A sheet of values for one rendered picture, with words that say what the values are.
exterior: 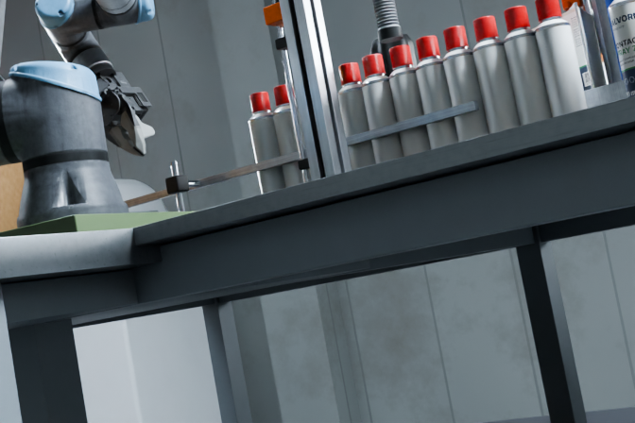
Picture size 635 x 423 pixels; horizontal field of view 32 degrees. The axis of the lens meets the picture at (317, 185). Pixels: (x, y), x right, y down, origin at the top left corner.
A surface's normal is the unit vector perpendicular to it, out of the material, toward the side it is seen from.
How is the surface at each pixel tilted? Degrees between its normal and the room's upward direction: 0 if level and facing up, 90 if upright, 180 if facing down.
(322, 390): 90
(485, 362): 90
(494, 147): 90
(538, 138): 90
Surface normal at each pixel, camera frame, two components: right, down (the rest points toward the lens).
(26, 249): 0.83, -0.20
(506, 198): -0.61, 0.04
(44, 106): -0.06, -0.09
